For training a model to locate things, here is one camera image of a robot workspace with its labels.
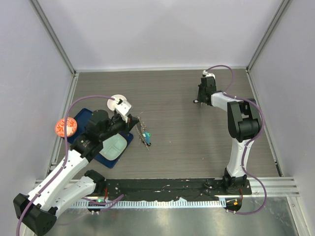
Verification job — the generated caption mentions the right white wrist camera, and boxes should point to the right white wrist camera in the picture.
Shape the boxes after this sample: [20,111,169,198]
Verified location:
[202,70,215,79]

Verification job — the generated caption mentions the white round bowl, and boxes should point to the white round bowl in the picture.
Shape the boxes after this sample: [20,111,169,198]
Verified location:
[107,94,126,112]

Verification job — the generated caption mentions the aluminium frame rail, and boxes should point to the aluminium frame rail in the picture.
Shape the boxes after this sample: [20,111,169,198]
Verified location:
[34,177,300,200]

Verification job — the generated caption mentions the blue keyring with keys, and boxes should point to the blue keyring with keys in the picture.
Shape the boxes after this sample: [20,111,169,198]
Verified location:
[136,117,151,151]

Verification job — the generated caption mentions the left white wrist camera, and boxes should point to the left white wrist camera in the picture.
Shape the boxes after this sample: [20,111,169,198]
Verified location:
[114,99,133,123]

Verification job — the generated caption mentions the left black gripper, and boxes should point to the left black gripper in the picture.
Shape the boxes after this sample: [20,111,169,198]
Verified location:
[99,114,139,142]

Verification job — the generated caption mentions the orange patterned bowl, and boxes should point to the orange patterned bowl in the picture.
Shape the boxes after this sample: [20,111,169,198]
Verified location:
[55,118,78,138]

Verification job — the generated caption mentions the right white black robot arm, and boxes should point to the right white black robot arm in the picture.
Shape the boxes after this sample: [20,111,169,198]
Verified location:
[193,73,262,194]

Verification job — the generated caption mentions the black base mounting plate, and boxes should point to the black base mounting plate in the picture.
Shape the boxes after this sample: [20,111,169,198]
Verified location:
[105,178,252,202]

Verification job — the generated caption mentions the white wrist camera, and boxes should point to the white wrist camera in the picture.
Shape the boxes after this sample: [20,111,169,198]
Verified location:
[114,99,133,123]
[202,70,215,79]

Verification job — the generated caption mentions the pale green divided plate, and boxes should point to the pale green divided plate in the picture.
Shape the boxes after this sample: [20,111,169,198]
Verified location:
[99,134,127,161]

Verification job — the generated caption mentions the white slotted cable duct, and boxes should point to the white slotted cable duct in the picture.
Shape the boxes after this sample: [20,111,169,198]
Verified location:
[71,199,226,208]

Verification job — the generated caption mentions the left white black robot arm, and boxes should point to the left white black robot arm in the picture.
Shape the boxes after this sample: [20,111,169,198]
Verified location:
[13,110,139,236]

